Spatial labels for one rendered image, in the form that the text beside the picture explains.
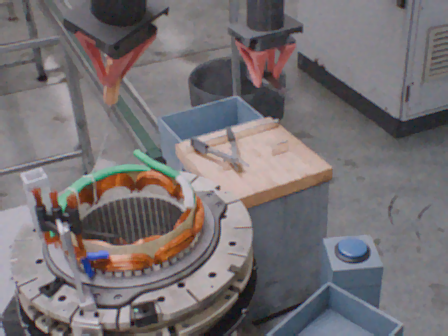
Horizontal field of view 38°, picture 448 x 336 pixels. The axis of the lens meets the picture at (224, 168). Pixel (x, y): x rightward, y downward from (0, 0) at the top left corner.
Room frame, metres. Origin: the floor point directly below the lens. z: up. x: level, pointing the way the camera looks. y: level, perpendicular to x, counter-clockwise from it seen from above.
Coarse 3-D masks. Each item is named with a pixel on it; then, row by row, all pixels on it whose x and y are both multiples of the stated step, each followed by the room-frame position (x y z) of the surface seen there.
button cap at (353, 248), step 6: (342, 240) 0.71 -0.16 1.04; (348, 240) 0.71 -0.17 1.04; (354, 240) 0.71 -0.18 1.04; (360, 240) 0.71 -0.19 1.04; (342, 246) 0.70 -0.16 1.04; (348, 246) 0.70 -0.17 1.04; (354, 246) 0.70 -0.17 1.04; (360, 246) 0.69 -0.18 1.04; (366, 246) 0.70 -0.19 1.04; (342, 252) 0.69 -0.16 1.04; (348, 252) 0.68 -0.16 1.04; (354, 252) 0.68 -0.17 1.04; (360, 252) 0.68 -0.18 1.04; (366, 252) 0.69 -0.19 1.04; (354, 258) 0.68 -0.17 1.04
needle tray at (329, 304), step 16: (336, 288) 0.59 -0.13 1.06; (304, 304) 0.57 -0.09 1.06; (320, 304) 0.59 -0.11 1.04; (336, 304) 0.59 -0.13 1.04; (352, 304) 0.58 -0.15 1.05; (288, 320) 0.55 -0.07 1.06; (304, 320) 0.57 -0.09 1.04; (320, 320) 0.58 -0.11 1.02; (336, 320) 0.58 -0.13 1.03; (352, 320) 0.57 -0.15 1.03; (368, 320) 0.56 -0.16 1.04; (384, 320) 0.54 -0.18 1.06
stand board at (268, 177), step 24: (264, 120) 1.04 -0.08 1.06; (240, 144) 0.96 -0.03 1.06; (264, 144) 0.95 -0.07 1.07; (288, 144) 0.95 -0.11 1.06; (192, 168) 0.90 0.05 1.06; (216, 168) 0.88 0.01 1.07; (240, 168) 0.88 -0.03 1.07; (264, 168) 0.88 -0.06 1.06; (288, 168) 0.87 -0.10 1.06; (312, 168) 0.87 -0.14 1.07; (240, 192) 0.81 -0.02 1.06; (264, 192) 0.81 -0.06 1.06; (288, 192) 0.83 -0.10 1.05
